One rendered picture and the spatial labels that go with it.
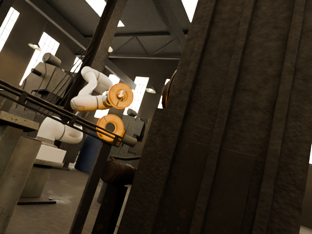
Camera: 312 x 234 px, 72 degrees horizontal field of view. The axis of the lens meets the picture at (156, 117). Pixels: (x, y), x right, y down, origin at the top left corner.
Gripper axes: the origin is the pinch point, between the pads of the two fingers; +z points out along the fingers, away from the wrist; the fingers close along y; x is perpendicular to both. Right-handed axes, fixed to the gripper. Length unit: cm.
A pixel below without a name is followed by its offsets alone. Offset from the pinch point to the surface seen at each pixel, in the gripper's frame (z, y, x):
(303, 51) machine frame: 74, -50, 26
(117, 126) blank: 2.4, -3.3, -20.0
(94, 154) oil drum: -369, -84, -32
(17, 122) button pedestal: -29, 45, -33
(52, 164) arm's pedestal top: -91, 13, -55
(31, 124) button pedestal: -34, 39, -31
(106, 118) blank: 2.4, 4.2, -17.9
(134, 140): 3.0, -15.5, -24.6
